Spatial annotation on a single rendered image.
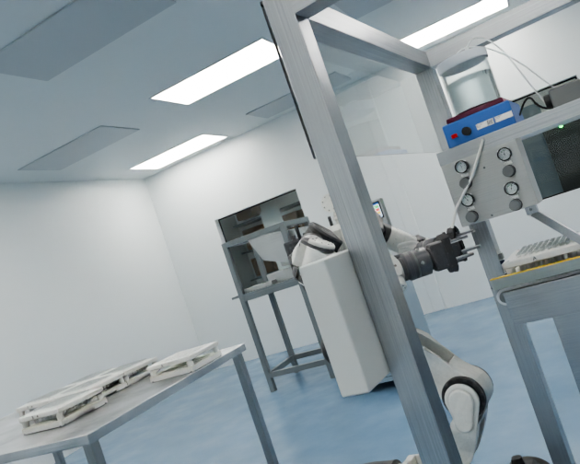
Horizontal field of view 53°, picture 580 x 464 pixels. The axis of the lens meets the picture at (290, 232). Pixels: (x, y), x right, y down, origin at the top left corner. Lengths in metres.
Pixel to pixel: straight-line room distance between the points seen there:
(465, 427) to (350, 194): 1.09
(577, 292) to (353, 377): 0.86
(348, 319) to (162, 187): 7.47
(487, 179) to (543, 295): 0.36
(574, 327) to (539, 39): 5.34
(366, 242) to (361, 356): 0.22
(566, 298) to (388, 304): 0.75
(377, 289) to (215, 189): 6.90
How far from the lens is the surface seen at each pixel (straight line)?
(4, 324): 6.40
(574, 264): 1.78
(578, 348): 1.88
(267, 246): 5.52
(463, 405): 2.02
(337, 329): 1.10
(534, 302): 1.81
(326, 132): 1.18
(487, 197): 1.75
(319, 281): 1.09
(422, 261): 1.76
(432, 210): 6.97
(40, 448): 2.32
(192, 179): 8.19
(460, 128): 1.81
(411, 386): 1.21
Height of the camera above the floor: 1.19
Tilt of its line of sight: 2 degrees up
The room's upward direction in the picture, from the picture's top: 19 degrees counter-clockwise
